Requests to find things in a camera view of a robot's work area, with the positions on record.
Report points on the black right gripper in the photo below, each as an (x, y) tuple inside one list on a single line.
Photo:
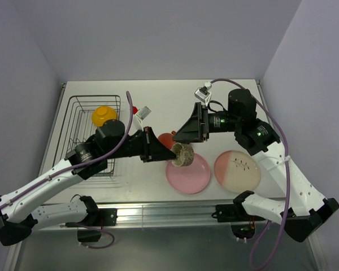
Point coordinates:
[(192, 131)]

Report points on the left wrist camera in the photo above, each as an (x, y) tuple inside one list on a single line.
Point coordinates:
[(139, 116)]

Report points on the pink plastic cup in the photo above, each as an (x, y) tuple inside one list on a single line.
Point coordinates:
[(166, 139)]

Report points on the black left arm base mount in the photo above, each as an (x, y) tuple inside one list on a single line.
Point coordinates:
[(93, 223)]

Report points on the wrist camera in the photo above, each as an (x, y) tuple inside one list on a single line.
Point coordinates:
[(203, 93), (139, 116)]

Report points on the small speckled ceramic cup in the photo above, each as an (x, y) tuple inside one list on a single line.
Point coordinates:
[(184, 154)]

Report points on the black wire dish rack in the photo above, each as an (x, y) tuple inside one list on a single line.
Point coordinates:
[(77, 124)]

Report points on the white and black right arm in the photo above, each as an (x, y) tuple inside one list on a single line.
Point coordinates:
[(304, 209)]

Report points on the pink and cream ceramic plate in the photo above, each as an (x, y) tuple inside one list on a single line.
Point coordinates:
[(236, 171)]

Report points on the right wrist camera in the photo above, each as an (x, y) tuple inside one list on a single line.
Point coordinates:
[(203, 93)]

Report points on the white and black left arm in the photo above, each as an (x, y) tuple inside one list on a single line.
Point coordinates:
[(23, 211)]

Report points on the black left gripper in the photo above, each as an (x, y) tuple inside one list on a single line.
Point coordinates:
[(152, 149)]

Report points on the aluminium table edge rail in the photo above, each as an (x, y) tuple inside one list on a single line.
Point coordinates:
[(141, 216)]

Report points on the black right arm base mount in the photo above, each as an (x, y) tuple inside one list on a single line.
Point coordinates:
[(230, 213)]

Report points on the pink plastic plate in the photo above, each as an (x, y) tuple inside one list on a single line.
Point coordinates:
[(191, 179)]

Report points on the yellow bowl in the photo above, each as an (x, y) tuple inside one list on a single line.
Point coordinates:
[(102, 114)]

